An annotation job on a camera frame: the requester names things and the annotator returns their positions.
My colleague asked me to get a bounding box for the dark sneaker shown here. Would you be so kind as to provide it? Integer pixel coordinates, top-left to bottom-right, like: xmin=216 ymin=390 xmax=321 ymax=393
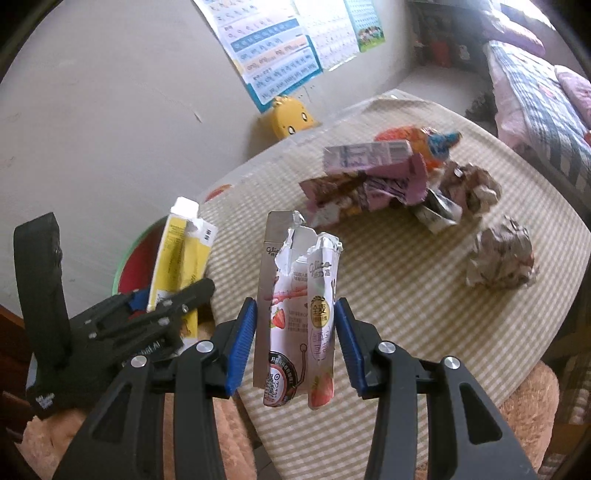
xmin=464 ymin=90 xmax=498 ymax=121

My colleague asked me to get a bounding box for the dark shelf desk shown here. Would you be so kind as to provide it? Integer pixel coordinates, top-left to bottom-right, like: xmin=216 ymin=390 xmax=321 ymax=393
xmin=406 ymin=0 xmax=491 ymax=71

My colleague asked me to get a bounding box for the pink bed skirt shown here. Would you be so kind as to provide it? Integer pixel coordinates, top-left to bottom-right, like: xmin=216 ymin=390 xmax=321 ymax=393
xmin=495 ymin=111 xmax=528 ymax=149

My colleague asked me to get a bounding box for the green red trash bin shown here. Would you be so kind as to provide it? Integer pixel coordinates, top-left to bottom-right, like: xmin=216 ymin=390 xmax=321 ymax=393
xmin=111 ymin=217 xmax=218 ymax=343

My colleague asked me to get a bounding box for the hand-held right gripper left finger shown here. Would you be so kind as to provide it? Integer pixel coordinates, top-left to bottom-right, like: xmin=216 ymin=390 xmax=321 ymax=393
xmin=53 ymin=296 xmax=258 ymax=480

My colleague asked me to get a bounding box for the pink folded pillow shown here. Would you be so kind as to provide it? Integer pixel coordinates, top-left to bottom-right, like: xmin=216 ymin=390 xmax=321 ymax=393
xmin=480 ymin=0 xmax=546 ymax=59

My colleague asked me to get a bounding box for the pink quilt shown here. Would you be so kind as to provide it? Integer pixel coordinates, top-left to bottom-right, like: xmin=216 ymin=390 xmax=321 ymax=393
xmin=554 ymin=65 xmax=591 ymax=131

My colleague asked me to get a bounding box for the paper ball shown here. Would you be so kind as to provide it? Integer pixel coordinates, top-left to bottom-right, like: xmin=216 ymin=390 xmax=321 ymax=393
xmin=465 ymin=217 xmax=539 ymax=289
xmin=438 ymin=161 xmax=502 ymax=216

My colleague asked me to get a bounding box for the brown plush cushion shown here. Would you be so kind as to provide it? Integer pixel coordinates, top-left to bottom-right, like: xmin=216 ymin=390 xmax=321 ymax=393
xmin=18 ymin=360 xmax=561 ymax=480

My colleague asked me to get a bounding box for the white grid chart poster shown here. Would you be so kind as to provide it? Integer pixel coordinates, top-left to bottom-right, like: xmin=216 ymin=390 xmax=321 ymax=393
xmin=293 ymin=0 xmax=359 ymax=73

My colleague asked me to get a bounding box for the white strawberry pouch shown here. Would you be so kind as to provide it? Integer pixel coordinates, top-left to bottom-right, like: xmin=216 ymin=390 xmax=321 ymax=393
xmin=252 ymin=210 xmax=345 ymax=409

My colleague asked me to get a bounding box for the yellow duck toy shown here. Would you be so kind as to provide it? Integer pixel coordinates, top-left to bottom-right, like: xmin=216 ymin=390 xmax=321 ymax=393
xmin=263 ymin=95 xmax=320 ymax=140

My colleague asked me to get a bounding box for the bed with checked quilt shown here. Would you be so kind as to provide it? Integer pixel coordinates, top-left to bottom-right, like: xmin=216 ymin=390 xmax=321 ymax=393
xmin=485 ymin=39 xmax=591 ymax=163

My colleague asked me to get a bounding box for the pale pink printed wrapper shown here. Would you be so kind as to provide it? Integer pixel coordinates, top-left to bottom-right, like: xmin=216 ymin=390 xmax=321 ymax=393
xmin=299 ymin=175 xmax=371 ymax=225

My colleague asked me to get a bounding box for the green chart poster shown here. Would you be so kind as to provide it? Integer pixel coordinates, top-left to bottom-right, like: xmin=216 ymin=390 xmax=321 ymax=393
xmin=344 ymin=0 xmax=387 ymax=53

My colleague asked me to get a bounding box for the small white pink carton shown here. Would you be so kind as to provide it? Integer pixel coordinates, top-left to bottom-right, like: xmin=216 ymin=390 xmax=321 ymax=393
xmin=323 ymin=141 xmax=414 ymax=175

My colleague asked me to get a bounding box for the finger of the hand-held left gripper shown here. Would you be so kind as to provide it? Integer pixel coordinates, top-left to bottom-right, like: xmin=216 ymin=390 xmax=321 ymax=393
xmin=95 ymin=278 xmax=216 ymax=343
xmin=71 ymin=290 xmax=153 ymax=326

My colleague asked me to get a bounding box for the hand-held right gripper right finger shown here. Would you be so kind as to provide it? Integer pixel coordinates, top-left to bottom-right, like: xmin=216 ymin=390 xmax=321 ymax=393
xmin=333 ymin=298 xmax=539 ymax=480

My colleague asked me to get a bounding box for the orange snack packet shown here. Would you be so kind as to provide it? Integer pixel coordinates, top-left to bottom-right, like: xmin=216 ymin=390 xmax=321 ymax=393
xmin=374 ymin=126 xmax=462 ymax=172

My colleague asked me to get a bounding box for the brown wooden cabinet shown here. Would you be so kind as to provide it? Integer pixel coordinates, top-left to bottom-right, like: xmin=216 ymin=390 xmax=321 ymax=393
xmin=0 ymin=302 xmax=31 ymax=441

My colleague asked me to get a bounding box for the silver crumpled wrapper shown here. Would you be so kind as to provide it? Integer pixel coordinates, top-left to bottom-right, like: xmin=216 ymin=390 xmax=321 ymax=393
xmin=412 ymin=189 xmax=462 ymax=237

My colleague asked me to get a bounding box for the blue letter chart poster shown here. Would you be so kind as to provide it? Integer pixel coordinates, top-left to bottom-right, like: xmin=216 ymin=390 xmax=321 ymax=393
xmin=194 ymin=0 xmax=324 ymax=114

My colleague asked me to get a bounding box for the yellow drink carton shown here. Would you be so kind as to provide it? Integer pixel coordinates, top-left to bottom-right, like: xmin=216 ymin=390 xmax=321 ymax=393
xmin=147 ymin=196 xmax=219 ymax=344

